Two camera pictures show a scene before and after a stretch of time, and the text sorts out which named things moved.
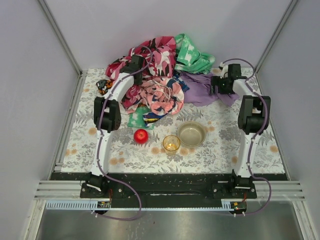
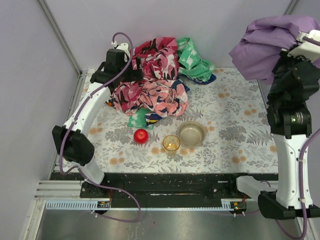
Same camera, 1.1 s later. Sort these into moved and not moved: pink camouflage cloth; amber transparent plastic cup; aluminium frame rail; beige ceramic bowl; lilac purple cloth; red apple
Moved: pink camouflage cloth; lilac purple cloth
Not moved: red apple; beige ceramic bowl; amber transparent plastic cup; aluminium frame rail
